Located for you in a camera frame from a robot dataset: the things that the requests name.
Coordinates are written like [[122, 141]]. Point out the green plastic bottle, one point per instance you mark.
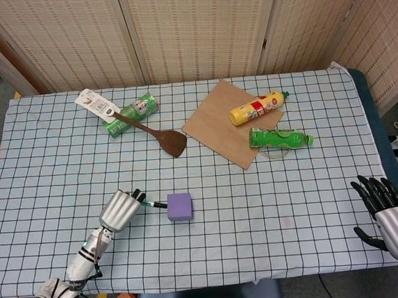
[[278, 138]]

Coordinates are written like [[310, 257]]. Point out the purple foam cube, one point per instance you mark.
[[180, 207]]

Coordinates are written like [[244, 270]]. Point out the white spatula label card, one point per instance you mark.
[[94, 102]]

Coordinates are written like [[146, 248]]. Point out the yellow plastic bottle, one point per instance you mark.
[[258, 108]]

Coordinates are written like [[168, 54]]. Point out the green marker pen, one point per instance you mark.
[[154, 204]]

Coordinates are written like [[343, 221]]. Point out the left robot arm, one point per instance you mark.
[[57, 283]]

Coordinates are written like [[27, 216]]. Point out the blue table edge padding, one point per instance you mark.
[[384, 133]]

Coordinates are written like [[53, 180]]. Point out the green chips can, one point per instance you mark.
[[131, 113]]

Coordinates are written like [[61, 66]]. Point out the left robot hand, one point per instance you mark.
[[121, 211]]

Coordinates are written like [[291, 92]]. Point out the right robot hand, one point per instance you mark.
[[392, 224]]

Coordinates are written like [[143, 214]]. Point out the blue checkered tablecloth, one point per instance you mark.
[[224, 195]]

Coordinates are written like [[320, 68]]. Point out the dark wooden spatula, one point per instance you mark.
[[156, 133]]

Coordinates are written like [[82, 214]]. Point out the woven folding screen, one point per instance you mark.
[[188, 28]]

